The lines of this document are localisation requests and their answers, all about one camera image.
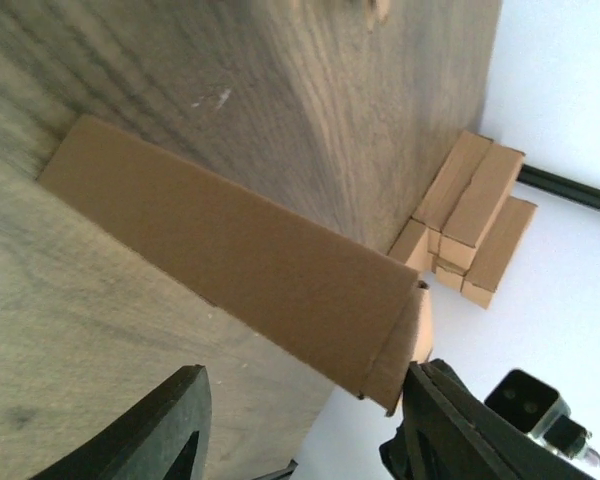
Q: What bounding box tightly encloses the brown cardboard box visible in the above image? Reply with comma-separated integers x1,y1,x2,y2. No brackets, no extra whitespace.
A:
38,115,419,413

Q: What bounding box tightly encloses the folded cardboard box back right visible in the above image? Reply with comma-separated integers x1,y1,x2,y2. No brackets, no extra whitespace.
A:
438,144,525,274

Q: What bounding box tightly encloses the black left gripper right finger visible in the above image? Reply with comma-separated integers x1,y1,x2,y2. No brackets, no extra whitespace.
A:
378,357,554,480

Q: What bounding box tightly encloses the right black frame post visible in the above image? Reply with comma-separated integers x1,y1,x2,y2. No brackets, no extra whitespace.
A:
517,165,600,212

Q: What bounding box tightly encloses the folded cardboard box back left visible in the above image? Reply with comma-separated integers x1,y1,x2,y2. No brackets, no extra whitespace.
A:
412,131,493,232

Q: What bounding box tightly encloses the folded cardboard box front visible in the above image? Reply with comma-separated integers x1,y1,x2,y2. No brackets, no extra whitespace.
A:
389,196,537,309

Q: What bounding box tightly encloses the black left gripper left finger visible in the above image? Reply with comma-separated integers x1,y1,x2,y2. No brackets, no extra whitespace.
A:
34,365,212,479

